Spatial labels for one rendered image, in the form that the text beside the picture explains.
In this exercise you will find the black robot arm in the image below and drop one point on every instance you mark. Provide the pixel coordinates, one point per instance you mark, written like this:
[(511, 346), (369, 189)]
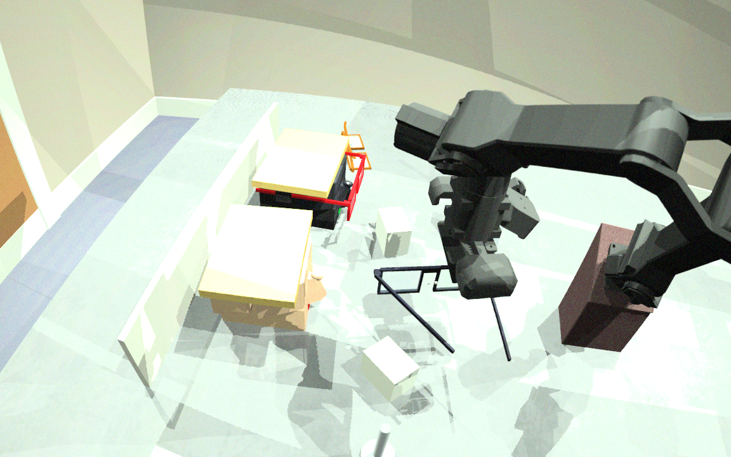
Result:
[(488, 137)]

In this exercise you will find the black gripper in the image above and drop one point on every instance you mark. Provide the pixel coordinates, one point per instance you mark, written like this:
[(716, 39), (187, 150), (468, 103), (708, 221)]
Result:
[(467, 237)]

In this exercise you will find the black glasses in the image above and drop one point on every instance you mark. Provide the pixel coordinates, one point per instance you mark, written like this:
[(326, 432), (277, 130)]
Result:
[(400, 280)]

